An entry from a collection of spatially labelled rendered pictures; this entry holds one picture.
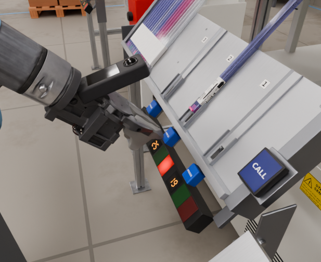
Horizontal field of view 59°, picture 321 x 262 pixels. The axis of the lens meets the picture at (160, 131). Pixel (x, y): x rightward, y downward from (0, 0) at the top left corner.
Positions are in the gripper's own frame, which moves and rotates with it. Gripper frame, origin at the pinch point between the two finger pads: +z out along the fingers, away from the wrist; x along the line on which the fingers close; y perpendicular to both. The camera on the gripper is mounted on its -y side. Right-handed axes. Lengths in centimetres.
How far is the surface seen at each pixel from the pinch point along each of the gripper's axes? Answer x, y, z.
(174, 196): 10.6, 5.6, 4.0
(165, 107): -4.9, -3.2, 0.9
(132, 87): -49, 8, 15
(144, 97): -83, 17, 43
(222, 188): 18.2, -3.6, 1.0
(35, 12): -377, 77, 12
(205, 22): -18.8, -21.8, 3.0
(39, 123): -123, 79, 20
